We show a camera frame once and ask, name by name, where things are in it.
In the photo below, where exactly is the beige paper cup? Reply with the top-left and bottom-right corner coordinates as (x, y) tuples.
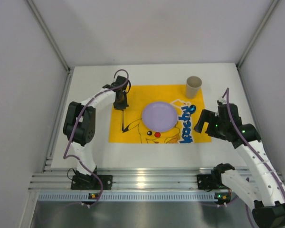
(186, 76), (202, 99)

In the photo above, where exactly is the yellow Pikachu placemat cloth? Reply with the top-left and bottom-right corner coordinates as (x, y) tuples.
(109, 85), (211, 144)

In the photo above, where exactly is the lilac plastic plate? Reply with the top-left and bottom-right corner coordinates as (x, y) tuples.
(142, 101), (178, 133)

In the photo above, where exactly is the blue plastic fork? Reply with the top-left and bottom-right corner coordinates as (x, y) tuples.
(122, 110), (124, 132)

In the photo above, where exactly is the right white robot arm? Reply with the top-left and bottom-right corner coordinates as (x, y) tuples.
(194, 102), (285, 228)

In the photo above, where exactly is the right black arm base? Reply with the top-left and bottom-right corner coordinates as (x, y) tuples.
(196, 163), (235, 192)

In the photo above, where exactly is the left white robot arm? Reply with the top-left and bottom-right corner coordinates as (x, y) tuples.
(63, 76), (131, 177)

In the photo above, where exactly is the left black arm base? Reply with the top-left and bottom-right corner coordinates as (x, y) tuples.
(67, 169), (113, 190)

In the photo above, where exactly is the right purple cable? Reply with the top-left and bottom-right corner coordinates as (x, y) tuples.
(222, 87), (285, 228)

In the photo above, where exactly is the purple cable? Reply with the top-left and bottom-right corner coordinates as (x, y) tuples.
(222, 87), (285, 228)
(63, 69), (130, 207)

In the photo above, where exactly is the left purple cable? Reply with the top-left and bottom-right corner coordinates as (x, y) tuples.
(63, 69), (130, 207)

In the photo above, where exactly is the aluminium front rail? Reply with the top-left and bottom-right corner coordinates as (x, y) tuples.
(28, 168), (211, 191)

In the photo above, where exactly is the left aluminium frame post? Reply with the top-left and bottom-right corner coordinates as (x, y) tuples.
(26, 0), (71, 72)

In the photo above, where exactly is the aluminium frame post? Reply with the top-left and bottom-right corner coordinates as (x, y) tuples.
(236, 0), (282, 69)
(26, 0), (71, 72)

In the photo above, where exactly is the perforated cable duct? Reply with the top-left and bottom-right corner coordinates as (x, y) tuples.
(38, 191), (231, 203)

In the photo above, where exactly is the right aluminium frame post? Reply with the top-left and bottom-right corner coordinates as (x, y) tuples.
(236, 0), (282, 69)

